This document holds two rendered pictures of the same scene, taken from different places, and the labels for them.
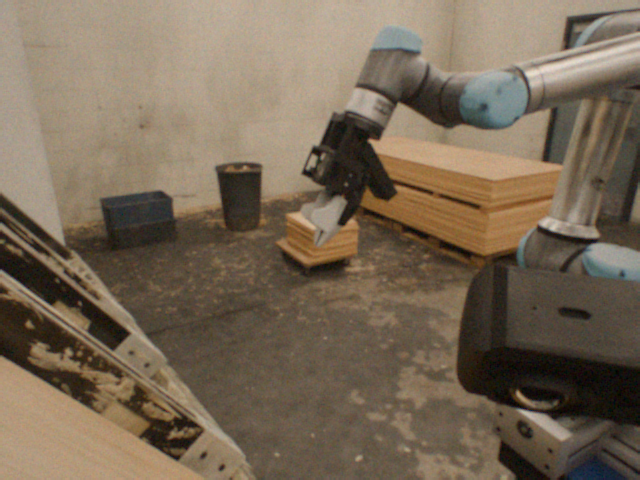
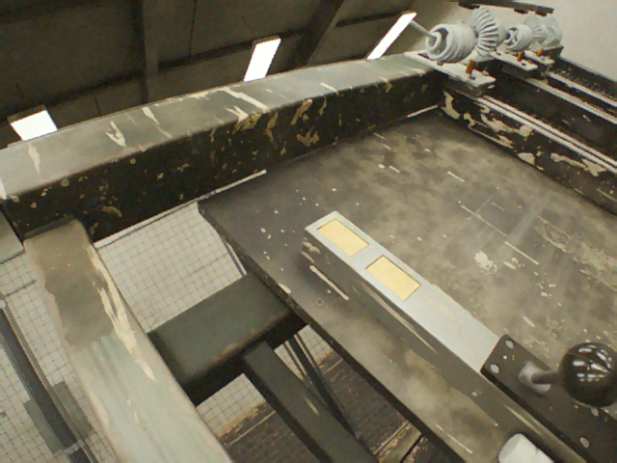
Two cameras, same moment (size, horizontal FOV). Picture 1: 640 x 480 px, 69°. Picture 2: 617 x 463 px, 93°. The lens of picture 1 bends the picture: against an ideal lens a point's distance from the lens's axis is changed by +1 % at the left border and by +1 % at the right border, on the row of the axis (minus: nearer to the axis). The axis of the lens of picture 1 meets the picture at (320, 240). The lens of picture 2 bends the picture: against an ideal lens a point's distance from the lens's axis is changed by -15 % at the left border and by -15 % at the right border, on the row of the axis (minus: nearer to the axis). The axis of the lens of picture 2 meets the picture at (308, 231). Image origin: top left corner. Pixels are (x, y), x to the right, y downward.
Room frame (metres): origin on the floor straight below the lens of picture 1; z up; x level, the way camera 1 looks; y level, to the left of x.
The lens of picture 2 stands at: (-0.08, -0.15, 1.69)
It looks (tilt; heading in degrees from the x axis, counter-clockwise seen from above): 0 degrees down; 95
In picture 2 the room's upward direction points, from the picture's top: 30 degrees counter-clockwise
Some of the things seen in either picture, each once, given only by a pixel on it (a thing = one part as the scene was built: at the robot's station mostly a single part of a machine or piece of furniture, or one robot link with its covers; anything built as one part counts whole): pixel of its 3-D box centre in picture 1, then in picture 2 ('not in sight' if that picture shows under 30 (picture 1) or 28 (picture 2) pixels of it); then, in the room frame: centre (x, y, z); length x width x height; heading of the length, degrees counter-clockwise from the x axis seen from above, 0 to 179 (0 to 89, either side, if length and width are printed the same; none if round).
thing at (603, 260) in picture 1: (610, 285); not in sight; (0.78, -0.54, 1.20); 0.13 x 0.12 x 0.14; 17
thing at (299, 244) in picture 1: (314, 239); not in sight; (3.78, 0.04, 0.20); 0.61 x 0.53 x 0.40; 30
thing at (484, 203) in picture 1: (430, 189); not in sight; (4.85, -1.19, 0.39); 2.46 x 1.05 x 0.78; 30
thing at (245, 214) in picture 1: (240, 196); not in sight; (4.81, 0.85, 0.33); 0.52 x 0.51 x 0.65; 30
